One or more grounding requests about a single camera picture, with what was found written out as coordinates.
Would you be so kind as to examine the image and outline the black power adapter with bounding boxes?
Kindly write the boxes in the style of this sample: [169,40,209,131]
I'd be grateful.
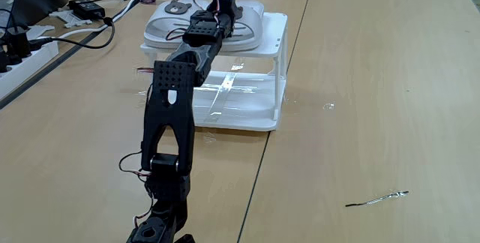
[68,0,106,21]

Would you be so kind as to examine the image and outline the white two-tier box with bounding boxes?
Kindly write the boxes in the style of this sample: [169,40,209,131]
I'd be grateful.
[140,10,289,132]

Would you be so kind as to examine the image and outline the black adapter cable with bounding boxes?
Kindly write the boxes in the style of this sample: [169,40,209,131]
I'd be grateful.
[29,16,116,50]

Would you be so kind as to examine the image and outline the black power plug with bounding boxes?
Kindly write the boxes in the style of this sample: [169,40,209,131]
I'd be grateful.
[5,25,32,59]

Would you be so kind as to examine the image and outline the white printed part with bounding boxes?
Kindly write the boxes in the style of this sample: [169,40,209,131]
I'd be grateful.
[48,9,93,29]

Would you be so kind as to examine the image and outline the white bear slipper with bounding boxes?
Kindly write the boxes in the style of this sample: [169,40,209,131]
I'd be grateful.
[144,0,211,50]
[215,0,265,53]

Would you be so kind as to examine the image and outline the white power strip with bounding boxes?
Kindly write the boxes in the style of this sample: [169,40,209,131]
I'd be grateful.
[0,40,60,101]

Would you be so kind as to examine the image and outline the white cable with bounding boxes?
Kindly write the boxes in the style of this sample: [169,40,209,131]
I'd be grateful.
[65,0,142,38]

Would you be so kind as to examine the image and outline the thin twisted wire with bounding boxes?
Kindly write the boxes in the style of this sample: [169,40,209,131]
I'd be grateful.
[344,190,410,209]

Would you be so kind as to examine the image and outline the flat white plastic piece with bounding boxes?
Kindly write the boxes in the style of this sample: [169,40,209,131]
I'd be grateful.
[25,24,56,41]

